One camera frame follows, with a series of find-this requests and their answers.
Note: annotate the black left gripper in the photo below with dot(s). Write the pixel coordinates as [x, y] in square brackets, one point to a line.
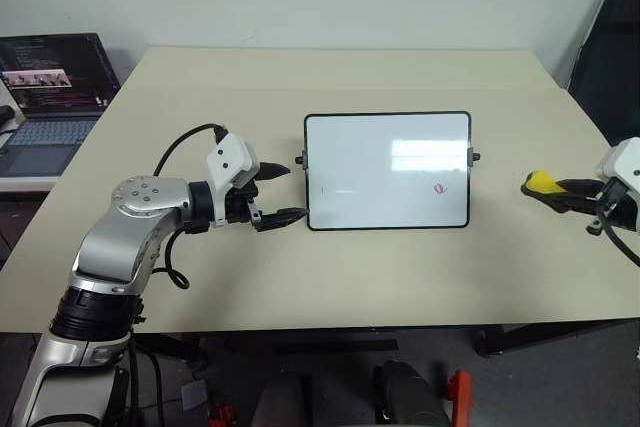
[239, 206]

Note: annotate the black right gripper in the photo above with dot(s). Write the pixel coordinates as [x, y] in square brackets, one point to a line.
[613, 199]

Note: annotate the yellow and black eraser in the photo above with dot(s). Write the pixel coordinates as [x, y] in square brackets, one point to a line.
[540, 181]

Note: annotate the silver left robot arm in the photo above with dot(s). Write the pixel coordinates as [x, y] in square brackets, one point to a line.
[132, 227]

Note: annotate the black-framed small whiteboard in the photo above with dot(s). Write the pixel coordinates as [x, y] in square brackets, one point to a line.
[387, 172]

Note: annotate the black folding panel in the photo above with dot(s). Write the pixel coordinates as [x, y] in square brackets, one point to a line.
[607, 57]

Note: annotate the grey rounded robot shape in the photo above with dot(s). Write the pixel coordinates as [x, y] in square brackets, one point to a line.
[280, 406]

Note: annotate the dark rounded robot shape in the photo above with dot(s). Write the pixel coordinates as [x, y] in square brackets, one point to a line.
[410, 394]

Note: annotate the open grey laptop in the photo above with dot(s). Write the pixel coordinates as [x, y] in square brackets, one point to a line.
[50, 97]

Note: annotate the white side desk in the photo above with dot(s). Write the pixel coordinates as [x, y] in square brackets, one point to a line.
[25, 183]

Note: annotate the black object beside laptop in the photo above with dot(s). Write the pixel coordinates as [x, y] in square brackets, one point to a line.
[6, 114]

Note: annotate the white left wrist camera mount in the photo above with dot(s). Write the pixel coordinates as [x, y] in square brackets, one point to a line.
[229, 159]

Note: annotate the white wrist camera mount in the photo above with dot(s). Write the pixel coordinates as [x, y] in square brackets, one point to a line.
[229, 159]
[624, 162]

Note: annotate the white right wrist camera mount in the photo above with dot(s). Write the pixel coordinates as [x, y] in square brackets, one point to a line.
[624, 162]

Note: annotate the black table frame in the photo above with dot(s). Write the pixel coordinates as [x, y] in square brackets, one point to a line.
[530, 337]

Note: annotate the orange-red bracket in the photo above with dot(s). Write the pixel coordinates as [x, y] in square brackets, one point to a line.
[221, 415]
[460, 394]

